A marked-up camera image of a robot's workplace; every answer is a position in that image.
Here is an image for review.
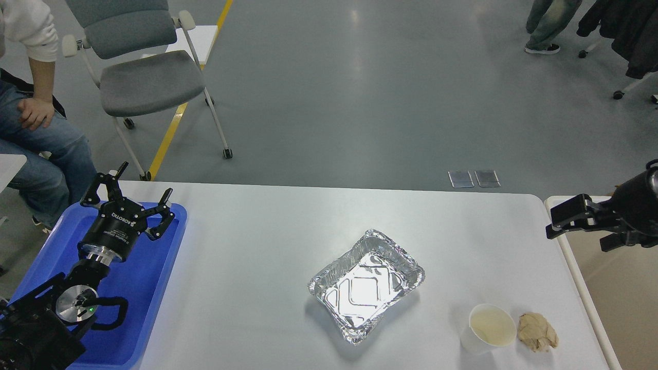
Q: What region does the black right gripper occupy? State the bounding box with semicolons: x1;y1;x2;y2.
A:
545;167;657;252

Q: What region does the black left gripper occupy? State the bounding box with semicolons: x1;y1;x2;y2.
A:
79;162;177;263

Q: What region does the white paper cup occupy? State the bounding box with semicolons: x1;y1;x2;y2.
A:
460;304;517;355

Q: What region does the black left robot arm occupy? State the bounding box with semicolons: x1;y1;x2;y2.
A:
2;162;175;369

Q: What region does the beige plastic bin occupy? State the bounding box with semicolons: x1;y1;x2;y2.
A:
544;195;658;370

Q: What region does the blue plastic tray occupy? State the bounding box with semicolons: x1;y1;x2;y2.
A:
12;203;187;369

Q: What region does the seated person in jeans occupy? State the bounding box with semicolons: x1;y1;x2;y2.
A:
1;1;97;233

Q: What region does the crumpled brown paper ball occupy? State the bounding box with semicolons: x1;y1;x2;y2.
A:
517;312;559;352

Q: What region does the white small table corner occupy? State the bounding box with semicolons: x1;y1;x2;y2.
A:
0;154;27;192

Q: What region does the right metal floor plate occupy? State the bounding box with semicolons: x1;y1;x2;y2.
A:
475;170;501;188

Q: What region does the metal floor plate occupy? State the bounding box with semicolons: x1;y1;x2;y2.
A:
475;170;501;188
447;171;474;188

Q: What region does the grey office chair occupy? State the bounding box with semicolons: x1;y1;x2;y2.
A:
62;1;233;181

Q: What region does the left metal floor plate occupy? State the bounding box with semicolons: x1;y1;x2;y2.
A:
447;171;474;188

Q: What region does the white board on floor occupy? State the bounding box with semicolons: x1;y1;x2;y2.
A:
139;25;218;65

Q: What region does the chair with dark jackets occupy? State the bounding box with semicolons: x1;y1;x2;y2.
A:
576;1;657;81

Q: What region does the aluminium foil tray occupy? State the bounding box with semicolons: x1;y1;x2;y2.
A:
307;229;426;346

